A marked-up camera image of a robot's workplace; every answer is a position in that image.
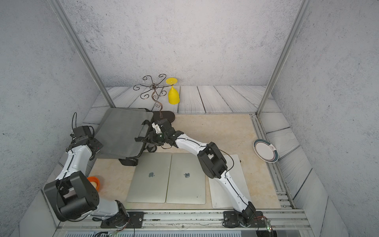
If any white plate green red rim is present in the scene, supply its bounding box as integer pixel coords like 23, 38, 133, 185
253, 139, 279, 163

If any copper wire jewelry stand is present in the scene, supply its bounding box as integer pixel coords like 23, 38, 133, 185
133, 74, 175, 122

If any left aluminium frame post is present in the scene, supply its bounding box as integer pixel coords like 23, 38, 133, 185
48, 0, 116, 108

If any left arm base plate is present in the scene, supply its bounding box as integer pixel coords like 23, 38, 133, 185
100, 211, 145, 229

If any aluminium frame post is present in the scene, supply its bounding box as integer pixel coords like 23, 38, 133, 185
48, 0, 116, 108
256, 0, 312, 117

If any orange bowl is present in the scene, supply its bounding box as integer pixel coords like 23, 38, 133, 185
87, 176, 100, 191

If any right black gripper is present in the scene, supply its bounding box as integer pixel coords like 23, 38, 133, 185
141, 131, 168, 147

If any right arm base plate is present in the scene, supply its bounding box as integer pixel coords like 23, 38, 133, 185
222, 211, 266, 229

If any front aluminium rail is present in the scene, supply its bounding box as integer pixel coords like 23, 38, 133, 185
54, 209, 314, 237

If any yellow plastic goblet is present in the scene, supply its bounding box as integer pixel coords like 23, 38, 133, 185
166, 78, 180, 105

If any silver apple laptop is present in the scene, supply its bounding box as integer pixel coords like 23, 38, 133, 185
126, 153, 172, 203

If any grey zippered laptop bag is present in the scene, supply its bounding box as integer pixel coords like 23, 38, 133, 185
95, 108, 154, 160

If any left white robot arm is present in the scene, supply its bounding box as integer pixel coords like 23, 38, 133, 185
43, 126, 130, 228

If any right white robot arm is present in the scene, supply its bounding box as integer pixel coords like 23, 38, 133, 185
143, 119, 256, 227

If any right aluminium frame post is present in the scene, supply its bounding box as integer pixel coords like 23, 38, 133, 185
256, 0, 312, 117

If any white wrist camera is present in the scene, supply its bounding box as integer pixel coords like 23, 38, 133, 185
152, 123, 162, 134

